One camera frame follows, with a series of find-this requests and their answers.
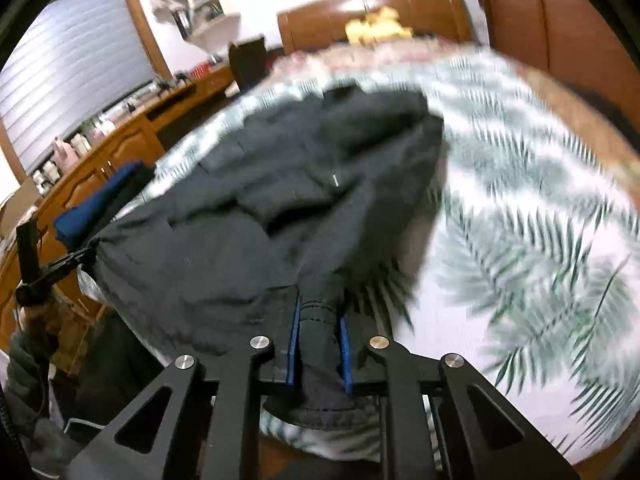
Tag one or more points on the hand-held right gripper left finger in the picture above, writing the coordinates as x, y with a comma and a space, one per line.
292, 355

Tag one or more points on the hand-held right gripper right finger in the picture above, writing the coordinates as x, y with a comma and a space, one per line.
346, 360

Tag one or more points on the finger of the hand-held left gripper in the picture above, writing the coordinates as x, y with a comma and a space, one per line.
67, 262

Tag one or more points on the black jacket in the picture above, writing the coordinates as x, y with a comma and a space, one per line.
225, 240

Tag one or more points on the person's left forearm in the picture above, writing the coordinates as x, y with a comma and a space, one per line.
22, 385

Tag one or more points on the navy folded clothes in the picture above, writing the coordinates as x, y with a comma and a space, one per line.
100, 200

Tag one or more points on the person's left hand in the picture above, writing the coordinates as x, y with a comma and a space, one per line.
32, 322

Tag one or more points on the pink container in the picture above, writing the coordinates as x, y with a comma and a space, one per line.
62, 152

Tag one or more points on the person's dark clothing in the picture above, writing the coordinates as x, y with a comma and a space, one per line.
120, 375

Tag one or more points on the wooden desk with cabinets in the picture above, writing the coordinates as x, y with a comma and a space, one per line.
135, 135

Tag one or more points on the grey window blind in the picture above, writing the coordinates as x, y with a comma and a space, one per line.
75, 65

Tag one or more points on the leaf print bedsheet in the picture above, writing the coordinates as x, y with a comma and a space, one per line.
525, 260

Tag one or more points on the black tool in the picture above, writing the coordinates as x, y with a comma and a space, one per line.
172, 83

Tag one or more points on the red basket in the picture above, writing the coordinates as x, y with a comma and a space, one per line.
201, 68

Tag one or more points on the dark chair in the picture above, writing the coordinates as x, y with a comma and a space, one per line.
247, 62

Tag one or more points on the floral blanket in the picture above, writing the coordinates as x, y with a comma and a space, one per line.
350, 55

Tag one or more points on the yellow plush toy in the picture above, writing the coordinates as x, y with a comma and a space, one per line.
377, 27

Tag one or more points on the wooden headboard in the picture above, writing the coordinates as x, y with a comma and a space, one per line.
320, 20

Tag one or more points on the white wall shelf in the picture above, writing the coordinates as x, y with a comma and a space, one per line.
207, 5

